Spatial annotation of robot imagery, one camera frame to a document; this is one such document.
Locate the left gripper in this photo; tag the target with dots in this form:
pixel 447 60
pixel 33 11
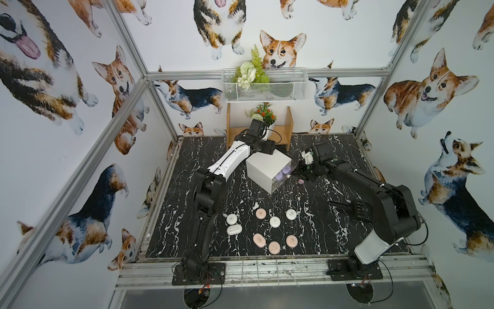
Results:
pixel 264 145

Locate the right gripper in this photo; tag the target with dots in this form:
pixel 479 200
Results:
pixel 309 166

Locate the white mini drawer cabinet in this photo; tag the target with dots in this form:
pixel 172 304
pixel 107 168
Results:
pixel 263 169

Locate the purple earphone case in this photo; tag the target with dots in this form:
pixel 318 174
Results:
pixel 279 176
pixel 286 170

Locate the pink earphone case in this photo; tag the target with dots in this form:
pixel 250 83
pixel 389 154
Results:
pixel 260 214
pixel 292 241
pixel 274 248

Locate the pink earphone case bottom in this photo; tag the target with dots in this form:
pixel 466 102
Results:
pixel 274 248

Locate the pink earphone case oval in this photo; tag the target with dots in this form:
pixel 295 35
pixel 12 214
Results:
pixel 259 240

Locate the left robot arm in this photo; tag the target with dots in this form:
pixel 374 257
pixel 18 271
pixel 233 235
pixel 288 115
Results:
pixel 208 197

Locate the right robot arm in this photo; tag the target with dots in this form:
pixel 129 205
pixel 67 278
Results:
pixel 390 209

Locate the wooden shelf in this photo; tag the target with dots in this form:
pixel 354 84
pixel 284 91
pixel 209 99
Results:
pixel 236 122

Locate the white potted plant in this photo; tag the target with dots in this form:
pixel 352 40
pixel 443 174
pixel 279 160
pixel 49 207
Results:
pixel 262 112

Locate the white earphone case right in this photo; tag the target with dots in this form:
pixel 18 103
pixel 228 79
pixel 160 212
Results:
pixel 291 214

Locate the white earphone case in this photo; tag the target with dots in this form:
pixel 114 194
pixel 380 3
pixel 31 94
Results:
pixel 231 219
pixel 291 214
pixel 275 222

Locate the white earphone case middle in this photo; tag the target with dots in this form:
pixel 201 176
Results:
pixel 275 222

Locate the green white artificial flowers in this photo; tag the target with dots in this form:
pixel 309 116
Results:
pixel 251 72

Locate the white earphone case upper left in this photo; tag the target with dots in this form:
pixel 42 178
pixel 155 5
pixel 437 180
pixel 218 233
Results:
pixel 231 219

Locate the white earphone case oval left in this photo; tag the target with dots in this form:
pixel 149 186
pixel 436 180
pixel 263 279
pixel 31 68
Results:
pixel 234 230

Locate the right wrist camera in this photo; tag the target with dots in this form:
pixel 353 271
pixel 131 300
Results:
pixel 318 154

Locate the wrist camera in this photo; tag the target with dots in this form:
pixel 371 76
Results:
pixel 318 154
pixel 257 129

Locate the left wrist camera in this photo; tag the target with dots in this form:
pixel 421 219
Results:
pixel 257 129

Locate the white wire basket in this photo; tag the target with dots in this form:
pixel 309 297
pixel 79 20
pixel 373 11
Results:
pixel 283 85

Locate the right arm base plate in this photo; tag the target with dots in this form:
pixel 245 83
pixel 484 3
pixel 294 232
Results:
pixel 351 269

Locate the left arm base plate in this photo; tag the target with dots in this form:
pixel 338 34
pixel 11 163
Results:
pixel 210 273

